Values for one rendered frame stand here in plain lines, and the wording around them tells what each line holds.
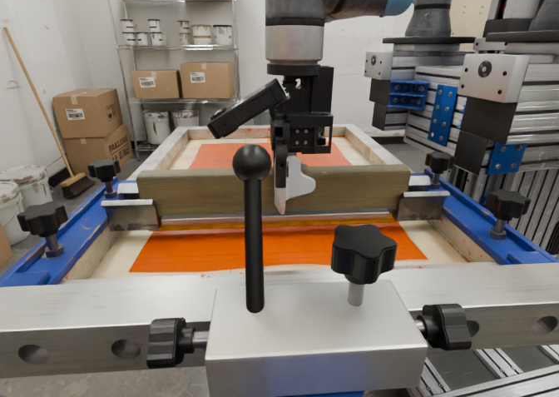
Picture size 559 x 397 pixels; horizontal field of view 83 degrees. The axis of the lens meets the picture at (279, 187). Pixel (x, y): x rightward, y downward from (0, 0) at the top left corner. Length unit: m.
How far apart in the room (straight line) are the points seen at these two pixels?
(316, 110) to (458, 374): 1.13
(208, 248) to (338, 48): 3.88
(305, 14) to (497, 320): 0.36
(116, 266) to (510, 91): 0.78
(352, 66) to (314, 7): 3.88
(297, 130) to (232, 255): 0.20
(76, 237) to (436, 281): 0.43
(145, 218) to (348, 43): 3.92
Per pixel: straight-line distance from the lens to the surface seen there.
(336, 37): 4.23
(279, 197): 0.45
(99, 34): 4.49
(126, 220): 0.52
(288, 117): 0.42
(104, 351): 0.31
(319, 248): 0.48
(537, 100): 0.87
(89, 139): 3.73
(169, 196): 0.50
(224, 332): 0.21
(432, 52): 1.31
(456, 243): 0.54
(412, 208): 0.53
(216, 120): 0.44
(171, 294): 0.29
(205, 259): 0.47
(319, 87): 0.44
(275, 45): 0.42
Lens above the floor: 1.23
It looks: 24 degrees down
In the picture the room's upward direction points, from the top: straight up
